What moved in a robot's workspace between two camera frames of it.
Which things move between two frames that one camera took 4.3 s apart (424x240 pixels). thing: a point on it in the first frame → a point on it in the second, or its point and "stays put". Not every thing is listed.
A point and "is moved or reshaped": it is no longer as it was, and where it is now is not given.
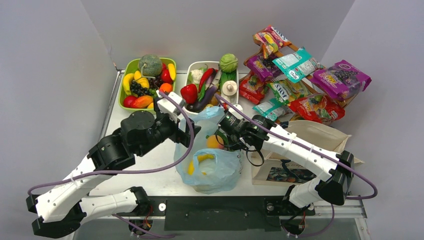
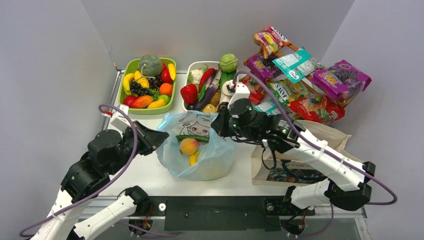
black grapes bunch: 137,88 stays put
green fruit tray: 128,67 stays put
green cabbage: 228,63 stays put
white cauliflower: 196,75 stays put
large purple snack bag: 342,80 stays put
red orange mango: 142,102 stays put
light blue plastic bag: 208,170 is moved or reshaped
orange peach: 212,142 is moved or reshaped
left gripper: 179,136 → 151,138
